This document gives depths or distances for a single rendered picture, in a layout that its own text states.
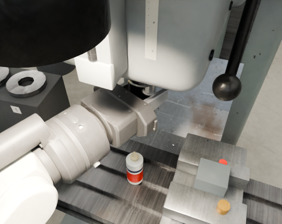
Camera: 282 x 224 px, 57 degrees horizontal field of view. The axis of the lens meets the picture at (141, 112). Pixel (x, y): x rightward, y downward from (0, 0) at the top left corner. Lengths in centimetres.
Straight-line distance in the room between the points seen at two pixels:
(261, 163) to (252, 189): 127
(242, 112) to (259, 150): 116
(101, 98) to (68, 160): 11
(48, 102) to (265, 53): 57
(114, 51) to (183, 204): 36
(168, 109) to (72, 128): 53
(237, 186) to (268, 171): 136
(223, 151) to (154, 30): 46
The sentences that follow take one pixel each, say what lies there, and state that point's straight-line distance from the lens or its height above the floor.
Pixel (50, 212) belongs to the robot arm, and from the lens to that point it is 34.
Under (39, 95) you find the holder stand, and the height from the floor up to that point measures 111.
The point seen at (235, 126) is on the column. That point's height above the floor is 83.
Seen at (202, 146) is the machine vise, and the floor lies 100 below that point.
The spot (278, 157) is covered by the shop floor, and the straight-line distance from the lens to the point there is 207.
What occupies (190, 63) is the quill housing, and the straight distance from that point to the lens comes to 26.
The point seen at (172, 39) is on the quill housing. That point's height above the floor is 139.
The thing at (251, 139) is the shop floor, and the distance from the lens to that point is 209.
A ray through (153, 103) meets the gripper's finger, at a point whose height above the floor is 123.
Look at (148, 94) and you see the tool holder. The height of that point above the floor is 124.
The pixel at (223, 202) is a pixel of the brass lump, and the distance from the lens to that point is 52.
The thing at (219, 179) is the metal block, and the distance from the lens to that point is 53.
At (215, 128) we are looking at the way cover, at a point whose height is 92.
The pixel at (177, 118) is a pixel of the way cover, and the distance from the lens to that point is 82.
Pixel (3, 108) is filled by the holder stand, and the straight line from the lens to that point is 68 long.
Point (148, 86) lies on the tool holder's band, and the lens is 40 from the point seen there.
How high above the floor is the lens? 151
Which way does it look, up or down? 46 degrees down
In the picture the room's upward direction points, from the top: straight up
